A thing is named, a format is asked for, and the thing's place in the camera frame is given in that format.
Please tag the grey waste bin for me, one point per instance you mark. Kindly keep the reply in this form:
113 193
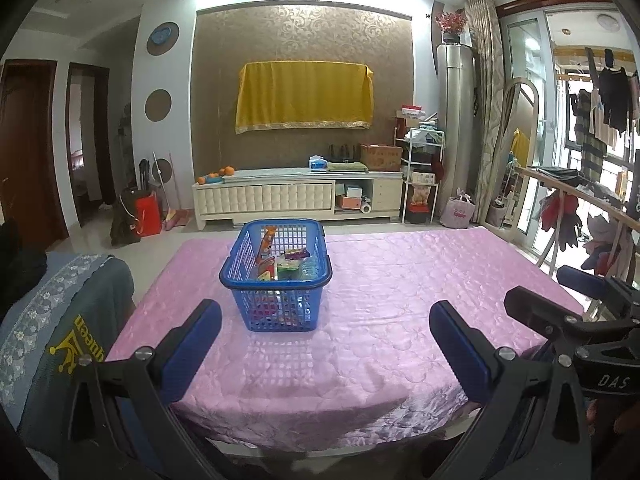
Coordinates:
495 214

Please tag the hanging clothes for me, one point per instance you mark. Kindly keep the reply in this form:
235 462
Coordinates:
612 105

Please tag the grey embroidered chair cover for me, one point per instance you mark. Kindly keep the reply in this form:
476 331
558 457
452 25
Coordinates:
60 300

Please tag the blue tissue box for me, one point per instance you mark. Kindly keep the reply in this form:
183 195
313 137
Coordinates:
318 162

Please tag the red black garment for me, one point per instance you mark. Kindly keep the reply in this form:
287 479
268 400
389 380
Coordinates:
560 217

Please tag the plain brown round wall disc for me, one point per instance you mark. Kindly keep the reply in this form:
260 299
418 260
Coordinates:
158 105

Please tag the white shelf rack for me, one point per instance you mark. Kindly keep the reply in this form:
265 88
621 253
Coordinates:
422 180

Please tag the pink tote bag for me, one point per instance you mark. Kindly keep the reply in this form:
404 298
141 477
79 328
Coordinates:
457 212

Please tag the black bag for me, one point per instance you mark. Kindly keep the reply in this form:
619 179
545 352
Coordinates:
124 225

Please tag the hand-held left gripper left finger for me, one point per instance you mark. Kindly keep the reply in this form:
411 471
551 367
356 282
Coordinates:
192 355

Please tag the silver tower air conditioner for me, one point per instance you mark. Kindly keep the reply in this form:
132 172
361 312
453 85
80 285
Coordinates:
455 125

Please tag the blue plastic basket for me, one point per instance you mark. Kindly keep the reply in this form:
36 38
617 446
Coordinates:
275 286

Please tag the green edged cracker packet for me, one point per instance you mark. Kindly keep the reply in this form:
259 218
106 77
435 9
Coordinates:
287 270

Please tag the patterned beige curtain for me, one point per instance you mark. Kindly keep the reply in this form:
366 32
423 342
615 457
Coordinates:
485 85

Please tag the orange snack packet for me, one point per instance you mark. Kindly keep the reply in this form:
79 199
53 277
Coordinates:
269 242

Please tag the vase with red flowers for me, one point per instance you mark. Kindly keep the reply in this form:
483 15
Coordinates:
451 25

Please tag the glass sliding door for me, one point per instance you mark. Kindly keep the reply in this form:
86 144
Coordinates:
525 110

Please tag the brown cardboard box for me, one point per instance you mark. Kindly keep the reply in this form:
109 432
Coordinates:
381 157

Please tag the green folded cloth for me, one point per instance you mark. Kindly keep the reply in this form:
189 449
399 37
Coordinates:
348 166

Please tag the white tv cabinet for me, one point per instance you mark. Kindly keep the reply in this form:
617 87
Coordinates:
265 197

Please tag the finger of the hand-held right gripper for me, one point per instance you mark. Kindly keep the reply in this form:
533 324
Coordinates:
580 281
537 310

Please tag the red snack packet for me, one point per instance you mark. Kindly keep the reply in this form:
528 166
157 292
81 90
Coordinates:
267 269

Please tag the brown wooden door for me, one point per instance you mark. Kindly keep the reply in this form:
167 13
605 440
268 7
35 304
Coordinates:
30 160

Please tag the pink broom with dustpan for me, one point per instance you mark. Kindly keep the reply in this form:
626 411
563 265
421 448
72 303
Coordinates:
176 217

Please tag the pink tablecloth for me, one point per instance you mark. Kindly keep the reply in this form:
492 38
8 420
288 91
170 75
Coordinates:
360 360

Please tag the red bag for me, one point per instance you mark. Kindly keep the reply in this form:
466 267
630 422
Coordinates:
148 216

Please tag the orange box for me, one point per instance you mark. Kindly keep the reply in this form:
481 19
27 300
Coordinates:
348 202

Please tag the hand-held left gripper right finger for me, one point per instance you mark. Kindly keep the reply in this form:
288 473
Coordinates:
460 355

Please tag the person's right hand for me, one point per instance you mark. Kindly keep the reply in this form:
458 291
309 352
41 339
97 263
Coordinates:
625 420

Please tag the arched standing mirror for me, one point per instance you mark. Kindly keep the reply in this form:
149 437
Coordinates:
520 120

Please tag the red white box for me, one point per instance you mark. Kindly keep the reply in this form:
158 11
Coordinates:
413 112

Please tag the purple yellow snack packet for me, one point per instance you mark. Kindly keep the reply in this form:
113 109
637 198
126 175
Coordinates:
297 254

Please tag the round wall disc blue plate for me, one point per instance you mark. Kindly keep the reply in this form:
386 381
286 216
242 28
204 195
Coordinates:
162 38

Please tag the yellow cloth cover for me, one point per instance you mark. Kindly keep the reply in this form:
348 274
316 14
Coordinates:
305 95

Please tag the wooden clothes drying rack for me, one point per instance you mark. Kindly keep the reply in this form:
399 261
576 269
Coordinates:
565 180

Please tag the teal box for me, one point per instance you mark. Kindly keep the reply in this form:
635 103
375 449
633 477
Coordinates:
353 191

